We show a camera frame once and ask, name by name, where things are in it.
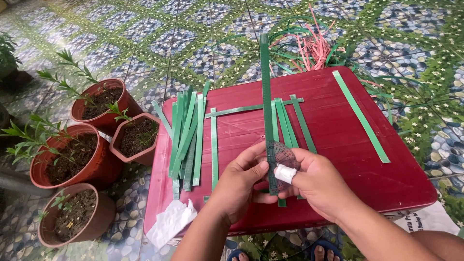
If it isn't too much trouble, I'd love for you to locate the long light green strap strip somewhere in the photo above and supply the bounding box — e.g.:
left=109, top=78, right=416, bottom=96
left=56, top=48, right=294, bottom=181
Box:
left=332, top=70, right=392, bottom=164

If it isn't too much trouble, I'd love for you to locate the person's right hand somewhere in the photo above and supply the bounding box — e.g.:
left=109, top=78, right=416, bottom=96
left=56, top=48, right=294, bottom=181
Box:
left=274, top=148, right=359, bottom=222

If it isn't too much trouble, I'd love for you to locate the blue sandal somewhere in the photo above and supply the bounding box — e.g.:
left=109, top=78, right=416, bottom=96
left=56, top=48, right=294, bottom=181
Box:
left=226, top=248, right=255, bottom=261
left=310, top=239, right=344, bottom=261

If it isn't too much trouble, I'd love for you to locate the white printed sack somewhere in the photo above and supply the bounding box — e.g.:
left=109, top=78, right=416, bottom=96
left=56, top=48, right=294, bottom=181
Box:
left=384, top=200, right=461, bottom=237

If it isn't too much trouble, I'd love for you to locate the person's right foot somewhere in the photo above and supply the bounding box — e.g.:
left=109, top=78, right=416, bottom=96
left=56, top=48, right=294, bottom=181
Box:
left=314, top=245, right=341, bottom=261

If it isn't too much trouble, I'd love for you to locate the white thumb bandage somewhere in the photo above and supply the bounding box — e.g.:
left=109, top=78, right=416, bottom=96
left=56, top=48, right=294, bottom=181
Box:
left=274, top=164, right=298, bottom=185

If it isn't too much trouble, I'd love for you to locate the tall green leafy plant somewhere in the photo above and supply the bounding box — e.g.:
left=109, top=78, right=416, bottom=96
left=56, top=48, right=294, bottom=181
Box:
left=36, top=49, right=106, bottom=110

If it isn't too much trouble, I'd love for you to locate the clear plastic protractor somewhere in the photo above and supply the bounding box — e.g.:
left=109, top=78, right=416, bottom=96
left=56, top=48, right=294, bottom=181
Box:
left=266, top=141, right=301, bottom=196

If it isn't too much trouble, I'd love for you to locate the angular brown plant pot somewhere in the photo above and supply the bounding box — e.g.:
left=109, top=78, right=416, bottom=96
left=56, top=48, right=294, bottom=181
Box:
left=109, top=112, right=161, bottom=167

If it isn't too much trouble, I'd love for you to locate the round brown plant pot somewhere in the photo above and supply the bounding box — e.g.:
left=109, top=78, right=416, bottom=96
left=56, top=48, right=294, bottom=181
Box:
left=71, top=78, right=143, bottom=137
left=37, top=183, right=117, bottom=248

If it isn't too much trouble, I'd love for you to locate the grey pipe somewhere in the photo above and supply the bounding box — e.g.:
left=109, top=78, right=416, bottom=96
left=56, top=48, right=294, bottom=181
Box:
left=0, top=170, right=56, bottom=199

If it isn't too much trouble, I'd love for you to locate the person's right leg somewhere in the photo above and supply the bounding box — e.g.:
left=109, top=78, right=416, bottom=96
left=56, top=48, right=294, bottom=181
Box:
left=411, top=230, right=464, bottom=261

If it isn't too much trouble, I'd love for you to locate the red plastic table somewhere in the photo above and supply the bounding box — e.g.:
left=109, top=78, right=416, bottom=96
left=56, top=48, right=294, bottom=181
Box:
left=143, top=66, right=438, bottom=238

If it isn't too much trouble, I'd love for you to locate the white crumpled tissue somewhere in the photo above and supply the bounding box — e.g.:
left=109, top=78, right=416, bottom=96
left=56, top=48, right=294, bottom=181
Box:
left=145, top=198, right=198, bottom=249

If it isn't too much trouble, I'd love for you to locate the dark potted bush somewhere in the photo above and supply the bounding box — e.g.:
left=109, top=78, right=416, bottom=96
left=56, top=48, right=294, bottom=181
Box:
left=0, top=32, right=35, bottom=95

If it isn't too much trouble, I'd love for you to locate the large brown plant pot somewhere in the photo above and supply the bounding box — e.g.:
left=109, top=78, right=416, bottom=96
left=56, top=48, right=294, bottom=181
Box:
left=29, top=123, right=124, bottom=190

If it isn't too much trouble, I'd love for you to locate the pile of green strap strips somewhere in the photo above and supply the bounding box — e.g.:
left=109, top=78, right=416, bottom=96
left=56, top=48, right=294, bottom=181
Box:
left=168, top=81, right=211, bottom=200

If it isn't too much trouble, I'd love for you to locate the small green seedling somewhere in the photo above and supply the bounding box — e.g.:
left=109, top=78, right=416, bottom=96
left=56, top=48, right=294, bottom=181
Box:
left=37, top=189, right=74, bottom=222
left=104, top=101, right=134, bottom=124

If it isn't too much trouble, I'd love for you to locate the heap of pink green straps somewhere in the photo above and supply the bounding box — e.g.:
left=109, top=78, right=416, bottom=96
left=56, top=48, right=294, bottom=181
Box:
left=213, top=3, right=435, bottom=135

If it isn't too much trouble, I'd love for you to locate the long dark green strap strip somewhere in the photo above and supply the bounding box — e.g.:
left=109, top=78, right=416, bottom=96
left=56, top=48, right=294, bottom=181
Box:
left=260, top=33, right=287, bottom=208

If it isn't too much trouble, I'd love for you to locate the person's left hand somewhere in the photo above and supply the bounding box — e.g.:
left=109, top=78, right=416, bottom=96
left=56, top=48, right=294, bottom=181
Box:
left=207, top=142, right=280, bottom=226

